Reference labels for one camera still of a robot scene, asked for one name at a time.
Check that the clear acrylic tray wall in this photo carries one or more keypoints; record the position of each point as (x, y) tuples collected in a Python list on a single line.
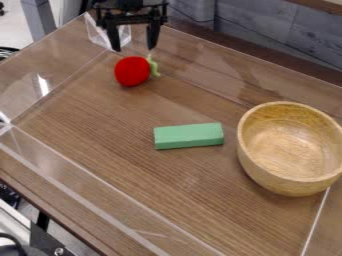
[(77, 151)]

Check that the red plush fruit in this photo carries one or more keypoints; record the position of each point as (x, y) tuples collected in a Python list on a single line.
[(133, 70)]

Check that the grey table leg post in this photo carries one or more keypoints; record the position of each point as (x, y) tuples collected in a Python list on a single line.
[(39, 16)]

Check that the black clamp bracket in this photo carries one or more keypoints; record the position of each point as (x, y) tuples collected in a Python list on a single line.
[(23, 244)]

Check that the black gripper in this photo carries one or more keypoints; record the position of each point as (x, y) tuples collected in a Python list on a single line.
[(123, 12)]

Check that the green rectangular block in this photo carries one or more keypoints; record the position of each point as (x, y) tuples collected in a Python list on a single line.
[(184, 136)]

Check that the wooden bowl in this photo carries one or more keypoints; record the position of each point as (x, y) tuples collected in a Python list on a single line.
[(288, 146)]

